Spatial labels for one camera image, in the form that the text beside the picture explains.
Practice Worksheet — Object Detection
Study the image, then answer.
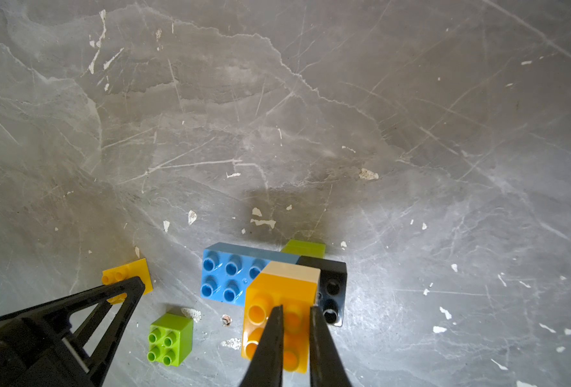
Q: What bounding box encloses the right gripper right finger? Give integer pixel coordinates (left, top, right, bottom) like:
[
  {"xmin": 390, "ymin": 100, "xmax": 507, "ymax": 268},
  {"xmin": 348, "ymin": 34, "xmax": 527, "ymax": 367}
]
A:
[{"xmin": 310, "ymin": 306, "xmax": 352, "ymax": 387}]

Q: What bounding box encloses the black lego brick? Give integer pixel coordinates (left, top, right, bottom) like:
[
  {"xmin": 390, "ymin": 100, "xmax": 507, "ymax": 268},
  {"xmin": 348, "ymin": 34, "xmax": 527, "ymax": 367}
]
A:
[{"xmin": 297, "ymin": 256, "xmax": 348, "ymax": 327}]

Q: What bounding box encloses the white lego brick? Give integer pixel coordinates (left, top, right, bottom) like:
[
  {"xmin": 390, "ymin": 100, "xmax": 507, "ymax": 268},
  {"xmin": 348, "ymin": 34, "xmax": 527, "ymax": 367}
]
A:
[{"xmin": 261, "ymin": 261, "xmax": 321, "ymax": 284}]

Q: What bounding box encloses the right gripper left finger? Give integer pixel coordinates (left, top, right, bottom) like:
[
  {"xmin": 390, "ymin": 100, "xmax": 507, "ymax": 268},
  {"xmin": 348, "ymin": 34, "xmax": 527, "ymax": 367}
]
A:
[{"xmin": 240, "ymin": 306, "xmax": 284, "ymax": 387}]

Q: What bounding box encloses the green lego brick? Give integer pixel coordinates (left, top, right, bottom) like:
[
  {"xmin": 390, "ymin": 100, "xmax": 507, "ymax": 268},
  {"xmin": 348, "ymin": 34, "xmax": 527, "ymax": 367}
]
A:
[
  {"xmin": 147, "ymin": 313, "xmax": 193, "ymax": 367},
  {"xmin": 281, "ymin": 240, "xmax": 326, "ymax": 259}
]

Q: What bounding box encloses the blue long lego brick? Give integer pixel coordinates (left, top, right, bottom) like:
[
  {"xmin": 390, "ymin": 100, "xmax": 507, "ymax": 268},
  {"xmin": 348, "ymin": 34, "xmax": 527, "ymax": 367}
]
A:
[{"xmin": 200, "ymin": 242, "xmax": 300, "ymax": 306}]

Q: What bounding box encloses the yellow lego brick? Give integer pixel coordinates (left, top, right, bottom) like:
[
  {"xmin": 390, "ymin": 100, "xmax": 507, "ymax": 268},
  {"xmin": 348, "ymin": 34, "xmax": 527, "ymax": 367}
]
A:
[
  {"xmin": 241, "ymin": 273, "xmax": 319, "ymax": 374},
  {"xmin": 102, "ymin": 258, "xmax": 153, "ymax": 294}
]

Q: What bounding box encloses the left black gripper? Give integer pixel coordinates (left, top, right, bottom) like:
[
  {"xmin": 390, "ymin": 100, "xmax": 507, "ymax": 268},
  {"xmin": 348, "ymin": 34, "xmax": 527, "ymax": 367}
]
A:
[{"xmin": 0, "ymin": 277, "xmax": 145, "ymax": 386}]

